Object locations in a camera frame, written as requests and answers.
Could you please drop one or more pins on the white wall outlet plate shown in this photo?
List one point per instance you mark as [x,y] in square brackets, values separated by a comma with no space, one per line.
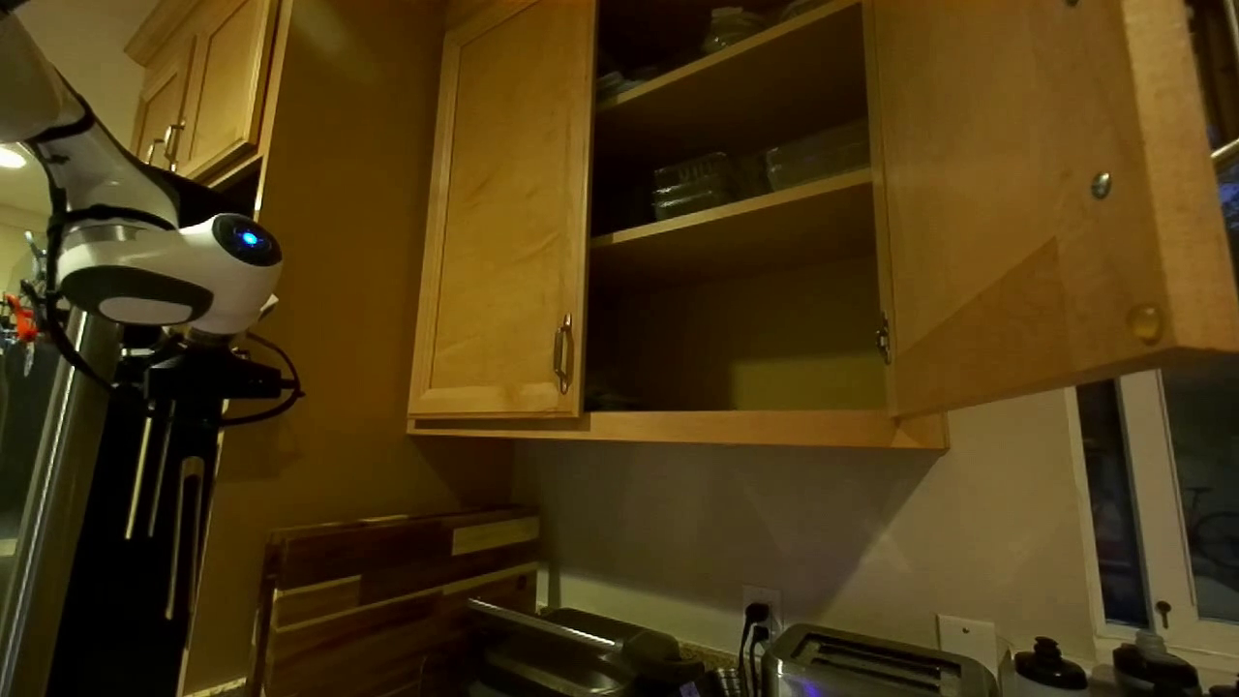
[971,640]

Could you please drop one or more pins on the clear glassware group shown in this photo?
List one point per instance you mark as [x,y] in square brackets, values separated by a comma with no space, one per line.
[761,23]

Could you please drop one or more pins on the plain wooden cupboard door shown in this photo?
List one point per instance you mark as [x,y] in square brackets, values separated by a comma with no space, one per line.
[505,217]

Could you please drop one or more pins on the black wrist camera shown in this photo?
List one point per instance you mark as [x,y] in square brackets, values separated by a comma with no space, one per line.
[246,378]

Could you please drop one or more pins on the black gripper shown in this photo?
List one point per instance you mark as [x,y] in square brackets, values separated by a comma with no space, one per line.
[178,374]

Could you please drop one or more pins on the stainless steel toaster oven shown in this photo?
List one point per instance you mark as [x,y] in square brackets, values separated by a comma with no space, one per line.
[567,651]

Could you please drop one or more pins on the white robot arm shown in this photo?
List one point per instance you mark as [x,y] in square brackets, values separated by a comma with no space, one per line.
[156,278]

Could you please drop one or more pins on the dark striped wooden cutting board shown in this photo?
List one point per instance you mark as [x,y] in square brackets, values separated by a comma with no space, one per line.
[389,595]

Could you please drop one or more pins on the metal door hinge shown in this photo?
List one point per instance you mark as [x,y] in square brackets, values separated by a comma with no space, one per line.
[886,342]

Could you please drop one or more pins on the wooden cupboard door with bumper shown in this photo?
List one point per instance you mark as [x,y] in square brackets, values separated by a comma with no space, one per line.
[1010,194]

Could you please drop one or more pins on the white framed window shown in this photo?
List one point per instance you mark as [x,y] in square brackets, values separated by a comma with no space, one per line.
[1162,518]

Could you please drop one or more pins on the stainless steel refrigerator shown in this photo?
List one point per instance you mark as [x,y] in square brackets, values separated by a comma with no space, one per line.
[39,518]

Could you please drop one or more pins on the silver two-slot toaster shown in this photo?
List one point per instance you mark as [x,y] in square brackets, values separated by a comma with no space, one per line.
[876,664]

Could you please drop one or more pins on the dark bottle black cap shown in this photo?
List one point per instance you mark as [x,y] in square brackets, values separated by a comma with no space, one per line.
[1161,669]

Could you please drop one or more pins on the stack of glass dishes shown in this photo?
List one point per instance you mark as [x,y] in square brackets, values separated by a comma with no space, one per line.
[806,155]
[695,185]

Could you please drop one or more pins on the grey bottle black cap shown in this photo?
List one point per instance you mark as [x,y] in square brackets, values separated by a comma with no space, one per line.
[1046,673]

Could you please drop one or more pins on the wooden wall cupboard with shelves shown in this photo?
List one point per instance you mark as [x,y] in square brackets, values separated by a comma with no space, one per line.
[723,427]

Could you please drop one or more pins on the small wooden wall cupboard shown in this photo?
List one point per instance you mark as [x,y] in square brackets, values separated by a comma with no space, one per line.
[218,78]

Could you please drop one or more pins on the tall wooden side panel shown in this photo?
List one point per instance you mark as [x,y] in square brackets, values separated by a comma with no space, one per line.
[349,257]

